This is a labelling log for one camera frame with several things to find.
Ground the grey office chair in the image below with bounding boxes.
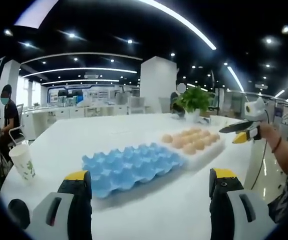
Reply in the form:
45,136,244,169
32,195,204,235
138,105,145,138
8,103,26,147

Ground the white table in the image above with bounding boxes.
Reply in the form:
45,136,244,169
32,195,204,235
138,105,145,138
0,112,288,240

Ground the white foam egg holder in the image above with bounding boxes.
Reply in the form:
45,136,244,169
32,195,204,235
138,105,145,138
158,126,227,171

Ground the red wrist bracelet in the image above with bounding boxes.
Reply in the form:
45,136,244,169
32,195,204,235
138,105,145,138
270,136,282,154

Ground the group of brown eggs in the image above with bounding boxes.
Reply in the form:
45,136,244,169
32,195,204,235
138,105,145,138
161,127,221,155

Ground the person's right hand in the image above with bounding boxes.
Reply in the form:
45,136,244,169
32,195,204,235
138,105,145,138
258,123,277,146

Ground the white office counter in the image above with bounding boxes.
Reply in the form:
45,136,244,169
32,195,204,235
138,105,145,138
21,102,161,120

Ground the thin gripper cable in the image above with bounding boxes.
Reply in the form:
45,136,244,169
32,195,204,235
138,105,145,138
251,109,271,190

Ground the blue egg tray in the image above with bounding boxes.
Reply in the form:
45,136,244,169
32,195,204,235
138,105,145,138
81,142,186,200

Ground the green potted plant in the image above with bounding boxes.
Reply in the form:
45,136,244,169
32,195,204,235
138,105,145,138
173,85,216,123

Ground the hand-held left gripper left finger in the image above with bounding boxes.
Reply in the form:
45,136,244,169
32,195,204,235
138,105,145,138
32,169,93,240

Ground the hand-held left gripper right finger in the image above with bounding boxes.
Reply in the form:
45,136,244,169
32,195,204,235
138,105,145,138
209,167,271,240

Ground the white paper cup green print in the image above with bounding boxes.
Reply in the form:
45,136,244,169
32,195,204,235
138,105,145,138
8,145,36,182

